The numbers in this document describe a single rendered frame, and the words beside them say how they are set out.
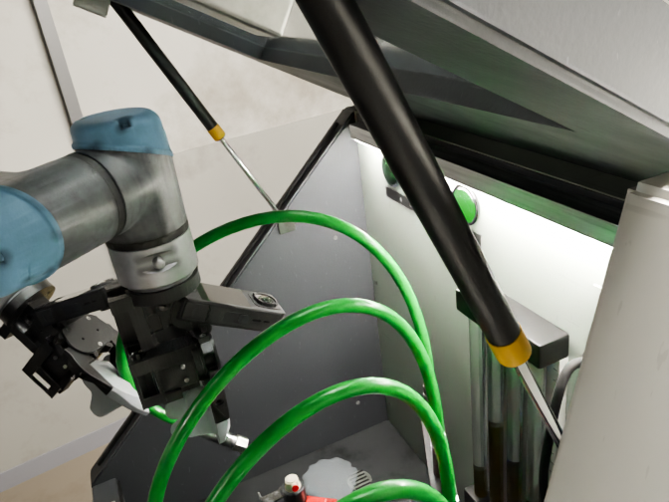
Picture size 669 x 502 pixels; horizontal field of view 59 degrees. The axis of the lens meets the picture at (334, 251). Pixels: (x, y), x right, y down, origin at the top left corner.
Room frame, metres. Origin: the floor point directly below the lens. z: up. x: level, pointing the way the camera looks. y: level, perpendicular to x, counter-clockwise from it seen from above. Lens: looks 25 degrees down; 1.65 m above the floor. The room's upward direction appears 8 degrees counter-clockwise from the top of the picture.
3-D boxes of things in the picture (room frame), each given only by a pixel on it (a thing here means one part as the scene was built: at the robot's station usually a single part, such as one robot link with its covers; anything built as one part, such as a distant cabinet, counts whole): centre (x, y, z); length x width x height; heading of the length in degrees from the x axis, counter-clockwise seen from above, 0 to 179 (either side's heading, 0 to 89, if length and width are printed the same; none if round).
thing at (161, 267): (0.50, 0.17, 1.43); 0.08 x 0.08 x 0.05
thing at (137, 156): (0.50, 0.17, 1.51); 0.09 x 0.08 x 0.11; 149
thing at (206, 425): (0.49, 0.16, 1.24); 0.06 x 0.03 x 0.09; 111
